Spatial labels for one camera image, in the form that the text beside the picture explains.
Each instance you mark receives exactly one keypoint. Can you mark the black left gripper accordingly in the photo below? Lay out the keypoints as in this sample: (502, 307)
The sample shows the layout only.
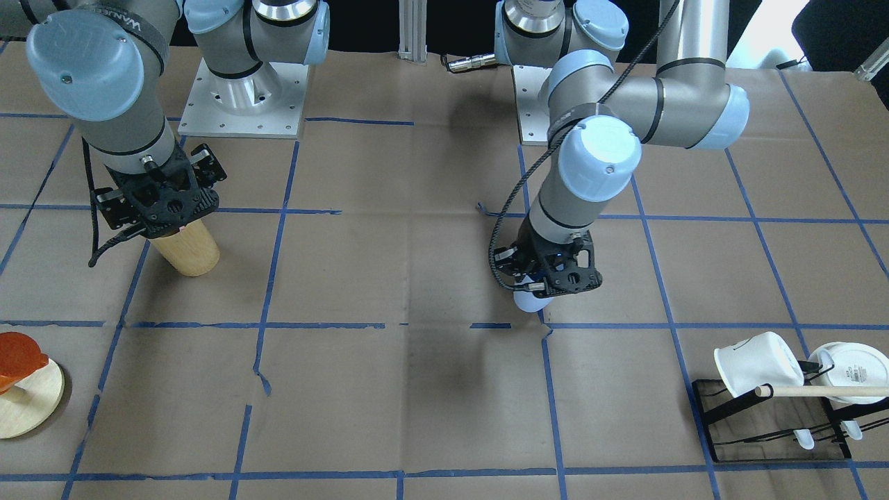
(533, 248)

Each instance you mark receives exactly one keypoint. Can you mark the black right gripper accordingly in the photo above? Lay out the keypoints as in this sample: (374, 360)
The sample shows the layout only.
(211, 165)

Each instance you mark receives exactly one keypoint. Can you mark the light blue plastic cup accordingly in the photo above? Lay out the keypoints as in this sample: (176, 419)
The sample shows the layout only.
(529, 302)

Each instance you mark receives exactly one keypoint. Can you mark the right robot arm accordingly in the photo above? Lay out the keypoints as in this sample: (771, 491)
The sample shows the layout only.
(100, 62)

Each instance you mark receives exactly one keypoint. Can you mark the bamboo wooden cup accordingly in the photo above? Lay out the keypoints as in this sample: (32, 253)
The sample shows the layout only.
(192, 250)

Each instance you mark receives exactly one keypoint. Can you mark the orange cup on stand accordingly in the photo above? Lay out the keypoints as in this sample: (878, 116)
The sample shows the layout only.
(21, 356)

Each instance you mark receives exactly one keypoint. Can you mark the white smiley mug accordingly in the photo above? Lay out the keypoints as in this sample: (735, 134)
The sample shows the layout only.
(762, 359)

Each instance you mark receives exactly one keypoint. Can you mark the wooden rack dowel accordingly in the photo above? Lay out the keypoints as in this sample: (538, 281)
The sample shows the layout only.
(767, 390)

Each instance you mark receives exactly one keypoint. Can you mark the wooden mug tree stand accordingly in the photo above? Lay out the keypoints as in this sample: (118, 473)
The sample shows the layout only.
(31, 401)

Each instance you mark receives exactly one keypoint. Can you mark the black wire mug rack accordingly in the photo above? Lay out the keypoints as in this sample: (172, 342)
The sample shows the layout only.
(754, 429)

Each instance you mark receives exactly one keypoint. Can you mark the aluminium frame post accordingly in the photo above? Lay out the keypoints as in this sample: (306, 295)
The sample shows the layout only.
(412, 31)

